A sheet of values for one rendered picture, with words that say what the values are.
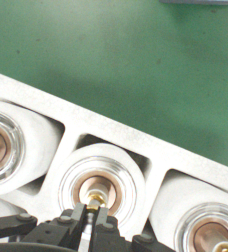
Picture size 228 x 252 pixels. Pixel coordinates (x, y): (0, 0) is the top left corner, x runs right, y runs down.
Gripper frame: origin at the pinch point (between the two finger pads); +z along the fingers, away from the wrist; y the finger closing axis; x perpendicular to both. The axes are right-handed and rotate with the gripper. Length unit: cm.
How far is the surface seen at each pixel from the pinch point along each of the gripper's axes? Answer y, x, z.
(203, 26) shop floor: 14.2, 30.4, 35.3
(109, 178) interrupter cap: 0.9, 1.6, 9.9
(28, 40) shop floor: -19.4, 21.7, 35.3
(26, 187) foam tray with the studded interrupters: -9.9, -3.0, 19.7
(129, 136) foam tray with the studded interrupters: 2.4, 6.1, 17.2
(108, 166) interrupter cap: 0.6, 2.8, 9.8
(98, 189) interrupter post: 0.0, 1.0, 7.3
